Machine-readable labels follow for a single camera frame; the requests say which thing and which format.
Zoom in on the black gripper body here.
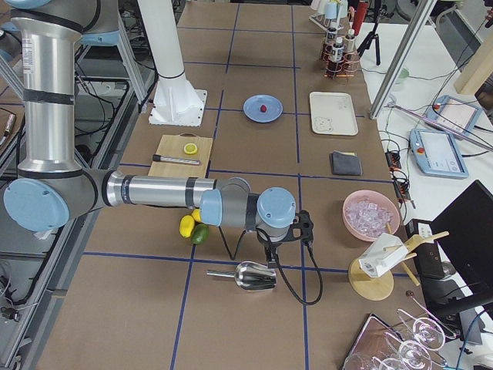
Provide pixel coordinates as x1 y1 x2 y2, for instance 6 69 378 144
256 210 314 254

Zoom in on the blue plate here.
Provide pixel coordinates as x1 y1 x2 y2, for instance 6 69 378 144
243 94 283 123

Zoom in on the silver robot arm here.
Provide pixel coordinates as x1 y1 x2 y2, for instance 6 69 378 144
3 1 313 268

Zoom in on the steel ice scoop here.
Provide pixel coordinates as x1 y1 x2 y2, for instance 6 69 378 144
206 261 277 291

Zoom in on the pink bowl of ice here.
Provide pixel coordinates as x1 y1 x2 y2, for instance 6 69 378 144
342 190 401 241

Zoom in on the grey folded cloth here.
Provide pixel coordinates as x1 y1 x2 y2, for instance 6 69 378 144
330 151 363 176

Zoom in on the green lime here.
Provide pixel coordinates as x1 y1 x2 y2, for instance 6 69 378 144
190 224 210 245

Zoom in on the wooden cup stand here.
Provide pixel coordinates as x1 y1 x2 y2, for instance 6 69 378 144
348 231 449 301

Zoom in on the white paper carton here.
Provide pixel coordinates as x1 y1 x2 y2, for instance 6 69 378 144
358 233 408 278

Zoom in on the yellow lemon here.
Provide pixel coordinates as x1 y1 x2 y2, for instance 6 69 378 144
179 215 196 238
191 208 202 224

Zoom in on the cream bear tray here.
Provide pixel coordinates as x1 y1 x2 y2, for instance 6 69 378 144
309 92 358 136

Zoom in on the lemon half slice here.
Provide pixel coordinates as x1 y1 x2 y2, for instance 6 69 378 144
183 143 199 156

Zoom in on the wooden cutting board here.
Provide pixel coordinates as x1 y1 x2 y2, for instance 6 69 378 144
148 134 213 178

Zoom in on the blue teach pendant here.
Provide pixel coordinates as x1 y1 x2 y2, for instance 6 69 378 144
409 129 469 179

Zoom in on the steel muddler rod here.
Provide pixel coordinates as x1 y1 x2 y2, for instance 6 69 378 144
152 153 201 166

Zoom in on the black monitor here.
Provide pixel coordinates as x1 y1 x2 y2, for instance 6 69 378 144
415 180 492 318

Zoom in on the wine glass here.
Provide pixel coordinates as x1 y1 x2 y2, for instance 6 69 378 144
394 308 457 352
384 331 447 369

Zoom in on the dark drink bottle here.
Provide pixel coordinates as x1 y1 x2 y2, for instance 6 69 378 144
343 29 355 62
321 26 337 62
330 37 344 75

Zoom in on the pale green cup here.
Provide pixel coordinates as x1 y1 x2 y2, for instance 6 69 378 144
324 0 348 20

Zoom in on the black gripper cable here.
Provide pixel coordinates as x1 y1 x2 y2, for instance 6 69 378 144
217 225 324 307

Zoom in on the copper wire bottle rack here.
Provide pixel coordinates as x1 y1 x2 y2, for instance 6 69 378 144
320 43 360 79

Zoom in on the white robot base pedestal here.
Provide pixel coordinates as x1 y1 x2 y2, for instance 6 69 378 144
138 0 207 127

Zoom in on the white wire cup rack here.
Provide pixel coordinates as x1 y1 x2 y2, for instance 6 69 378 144
309 13 339 31

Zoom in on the black camera tripod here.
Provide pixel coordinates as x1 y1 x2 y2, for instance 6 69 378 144
357 0 384 66

